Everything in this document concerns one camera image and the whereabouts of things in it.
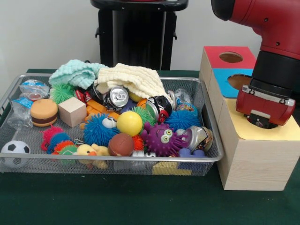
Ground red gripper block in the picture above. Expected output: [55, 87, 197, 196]
[235, 84, 296, 126]

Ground cream waffle cloth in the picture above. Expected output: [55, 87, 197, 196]
[93, 63, 176, 107]

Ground crushed red soda can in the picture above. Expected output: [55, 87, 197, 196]
[75, 88, 93, 104]

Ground mint green cloth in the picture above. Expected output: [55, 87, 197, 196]
[48, 59, 109, 90]

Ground wooden box with three holes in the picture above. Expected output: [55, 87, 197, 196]
[198, 45, 300, 191]

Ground shallow mesh bin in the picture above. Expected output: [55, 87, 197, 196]
[0, 73, 225, 177]

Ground blue spiky rubber ball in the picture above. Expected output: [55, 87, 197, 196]
[165, 109, 201, 132]
[83, 113, 120, 147]

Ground purple spiky monster toy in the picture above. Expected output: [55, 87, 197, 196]
[141, 121, 189, 157]

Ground yellow smiley ball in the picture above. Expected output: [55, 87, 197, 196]
[116, 111, 143, 137]

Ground brown toy football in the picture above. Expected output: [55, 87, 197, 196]
[107, 133, 135, 157]

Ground dark green table cloth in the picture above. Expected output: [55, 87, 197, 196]
[0, 68, 300, 225]

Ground plain wooden cube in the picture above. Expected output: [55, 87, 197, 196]
[58, 97, 87, 128]

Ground multicolour spiky caterpillar toy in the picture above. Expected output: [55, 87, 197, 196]
[40, 125, 79, 156]

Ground toy hamburger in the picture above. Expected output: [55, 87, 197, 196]
[30, 98, 59, 127]

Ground black and white soccer ball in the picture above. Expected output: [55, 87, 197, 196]
[1, 140, 31, 168]

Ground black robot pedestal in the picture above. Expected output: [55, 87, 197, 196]
[90, 0, 189, 70]

